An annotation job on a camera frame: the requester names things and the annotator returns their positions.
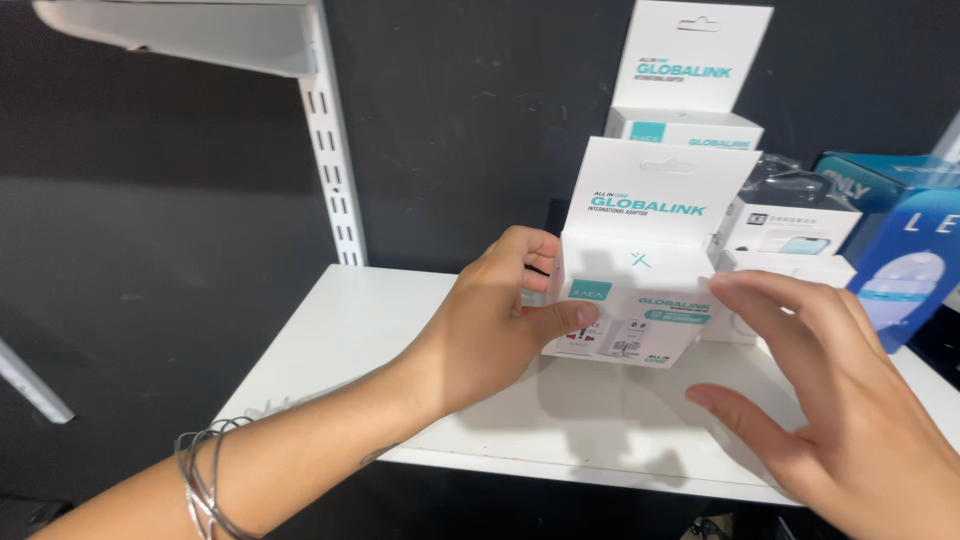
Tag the person's left hand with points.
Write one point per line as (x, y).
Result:
(472, 337)

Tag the person's right hand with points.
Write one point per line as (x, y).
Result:
(870, 427)

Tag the white teal adaptor box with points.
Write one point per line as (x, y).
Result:
(652, 225)
(690, 52)

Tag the white shelf board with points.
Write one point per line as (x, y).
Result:
(390, 352)

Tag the blue bulb box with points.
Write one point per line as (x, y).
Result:
(911, 262)

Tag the plain white box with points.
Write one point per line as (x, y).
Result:
(787, 264)

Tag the white box with phone picture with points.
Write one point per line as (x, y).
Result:
(795, 225)

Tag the white slotted shelf upright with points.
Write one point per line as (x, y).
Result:
(334, 150)

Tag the dark blue carton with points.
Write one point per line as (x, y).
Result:
(862, 180)

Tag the clear plastic package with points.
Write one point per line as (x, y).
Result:
(784, 180)

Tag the grey metal bar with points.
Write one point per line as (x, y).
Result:
(30, 382)

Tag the white bracket shelf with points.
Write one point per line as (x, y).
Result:
(195, 34)

